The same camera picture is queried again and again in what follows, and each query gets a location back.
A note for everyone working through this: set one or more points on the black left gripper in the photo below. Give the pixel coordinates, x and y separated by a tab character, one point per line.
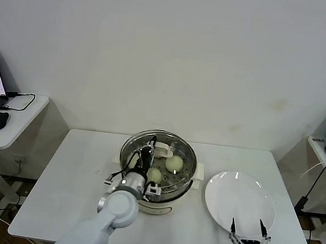
146	162

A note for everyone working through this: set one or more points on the white steamed baozi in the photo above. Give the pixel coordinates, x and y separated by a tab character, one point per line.
155	176
174	163
133	161

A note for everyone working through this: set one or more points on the perforated steel steamer basket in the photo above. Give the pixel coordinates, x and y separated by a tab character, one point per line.
187	175

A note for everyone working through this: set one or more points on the white round plate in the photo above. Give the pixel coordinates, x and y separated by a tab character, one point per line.
239	201

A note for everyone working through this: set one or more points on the white side table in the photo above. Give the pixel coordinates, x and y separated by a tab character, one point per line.
18	123
317	151

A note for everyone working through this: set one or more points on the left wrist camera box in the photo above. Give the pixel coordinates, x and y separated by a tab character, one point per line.
152	192

